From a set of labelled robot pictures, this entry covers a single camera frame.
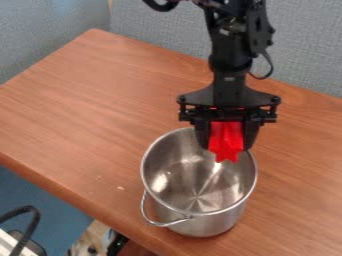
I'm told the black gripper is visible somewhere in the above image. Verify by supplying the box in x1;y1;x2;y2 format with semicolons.
176;69;280;150

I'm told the red plastic block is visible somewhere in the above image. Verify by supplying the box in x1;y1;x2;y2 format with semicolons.
208;122;243;162

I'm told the metal pot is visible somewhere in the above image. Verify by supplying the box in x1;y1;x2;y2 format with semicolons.
140;128;257;237

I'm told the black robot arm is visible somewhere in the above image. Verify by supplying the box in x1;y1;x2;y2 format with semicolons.
177;0;280;149

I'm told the white box below table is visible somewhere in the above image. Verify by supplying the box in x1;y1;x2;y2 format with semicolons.
0;229;46;256

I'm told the black cable loop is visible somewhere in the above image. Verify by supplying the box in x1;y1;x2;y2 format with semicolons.
0;205;42;256

